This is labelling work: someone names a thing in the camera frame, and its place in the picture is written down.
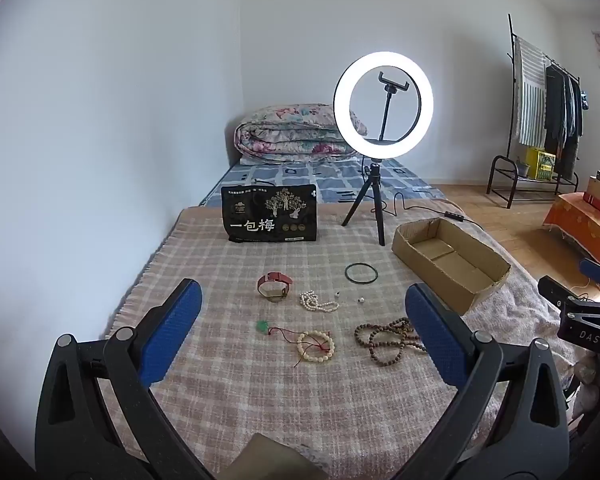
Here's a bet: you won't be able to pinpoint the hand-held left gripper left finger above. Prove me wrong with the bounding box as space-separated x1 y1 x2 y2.
34 278 216 480

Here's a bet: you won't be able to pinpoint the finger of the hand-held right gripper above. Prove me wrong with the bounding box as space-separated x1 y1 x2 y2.
537 275 581 308
579 258 600 292

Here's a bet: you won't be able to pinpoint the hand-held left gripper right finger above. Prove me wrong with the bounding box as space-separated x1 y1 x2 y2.
395 283 572 480

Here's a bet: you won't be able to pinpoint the brown wooden bead necklace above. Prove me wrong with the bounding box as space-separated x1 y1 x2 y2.
355 317 428 367

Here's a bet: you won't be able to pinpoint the cardboard box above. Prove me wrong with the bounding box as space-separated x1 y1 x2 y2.
391 217 512 316

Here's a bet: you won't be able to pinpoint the green pendant with red cord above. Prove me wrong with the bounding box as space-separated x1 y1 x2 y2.
256 320 331 368

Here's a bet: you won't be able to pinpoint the black bangle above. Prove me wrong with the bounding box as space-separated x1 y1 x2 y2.
344 262 379 285

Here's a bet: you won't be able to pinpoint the red strap watch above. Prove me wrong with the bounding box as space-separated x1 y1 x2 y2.
257 271 294 303

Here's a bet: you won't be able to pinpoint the cream bead bracelet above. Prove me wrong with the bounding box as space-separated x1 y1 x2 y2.
296 330 336 362

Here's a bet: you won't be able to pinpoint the white pearl bracelet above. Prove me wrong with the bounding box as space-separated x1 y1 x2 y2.
299 290 339 312

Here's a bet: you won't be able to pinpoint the orange covered table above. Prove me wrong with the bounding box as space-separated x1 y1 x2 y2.
542 192 600 268

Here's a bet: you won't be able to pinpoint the plaid blanket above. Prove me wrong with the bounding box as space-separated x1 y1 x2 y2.
100 205 521 466

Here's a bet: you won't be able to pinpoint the yellow box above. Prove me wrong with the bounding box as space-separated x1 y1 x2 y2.
525 146 557 181

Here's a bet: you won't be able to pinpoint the black clothes rack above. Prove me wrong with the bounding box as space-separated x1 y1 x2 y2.
486 14 581 209

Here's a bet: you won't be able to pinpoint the black snack bag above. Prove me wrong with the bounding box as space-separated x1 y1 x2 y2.
221 184 318 242

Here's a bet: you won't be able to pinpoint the dark hanging clothes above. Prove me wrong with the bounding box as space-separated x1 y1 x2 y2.
544 64 583 178

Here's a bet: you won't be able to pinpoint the black tripod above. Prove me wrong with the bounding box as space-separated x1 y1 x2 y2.
341 157 387 247

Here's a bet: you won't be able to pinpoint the striped towel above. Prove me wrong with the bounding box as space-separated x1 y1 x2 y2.
512 37 548 146

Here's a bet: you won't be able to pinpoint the blue checked bed sheet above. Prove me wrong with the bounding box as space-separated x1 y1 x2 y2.
200 157 446 207

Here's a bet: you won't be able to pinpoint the folded floral quilt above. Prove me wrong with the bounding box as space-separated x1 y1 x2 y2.
233 103 368 166

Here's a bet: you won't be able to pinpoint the black phone holder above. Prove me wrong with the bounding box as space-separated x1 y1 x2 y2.
365 72 411 143

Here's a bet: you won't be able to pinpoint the black power cable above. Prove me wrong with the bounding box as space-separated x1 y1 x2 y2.
362 157 486 228

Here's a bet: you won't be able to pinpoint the white ring light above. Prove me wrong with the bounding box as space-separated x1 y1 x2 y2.
333 51 435 147

